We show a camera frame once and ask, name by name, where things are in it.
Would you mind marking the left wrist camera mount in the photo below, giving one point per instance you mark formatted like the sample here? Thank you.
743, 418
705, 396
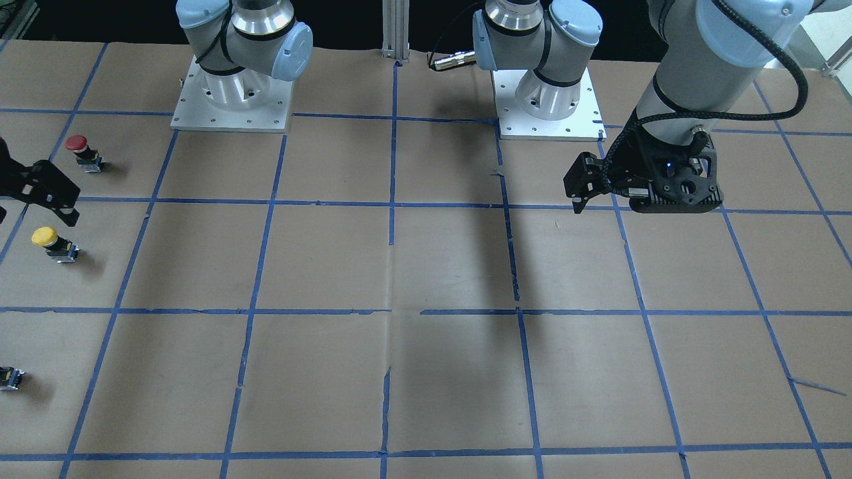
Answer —
681, 179

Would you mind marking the silver cable connector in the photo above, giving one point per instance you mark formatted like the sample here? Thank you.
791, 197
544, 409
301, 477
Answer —
456, 60

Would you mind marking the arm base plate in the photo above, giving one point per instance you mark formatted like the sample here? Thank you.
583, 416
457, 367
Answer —
247, 101
529, 109

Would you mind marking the red push button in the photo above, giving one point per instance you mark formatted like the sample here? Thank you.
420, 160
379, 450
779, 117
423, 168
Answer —
88, 159

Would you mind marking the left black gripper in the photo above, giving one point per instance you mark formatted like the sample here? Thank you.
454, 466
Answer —
637, 167

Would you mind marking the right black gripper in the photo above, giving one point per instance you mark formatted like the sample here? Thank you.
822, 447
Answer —
41, 186

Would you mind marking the green push button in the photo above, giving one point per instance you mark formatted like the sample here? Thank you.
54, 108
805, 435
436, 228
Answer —
11, 378

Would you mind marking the aluminium frame post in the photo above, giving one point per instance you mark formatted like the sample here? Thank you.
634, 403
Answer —
395, 19

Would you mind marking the yellow push button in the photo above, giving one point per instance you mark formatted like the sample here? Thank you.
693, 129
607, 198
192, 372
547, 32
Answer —
59, 249

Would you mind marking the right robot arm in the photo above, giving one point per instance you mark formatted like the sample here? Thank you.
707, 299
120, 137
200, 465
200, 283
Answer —
247, 55

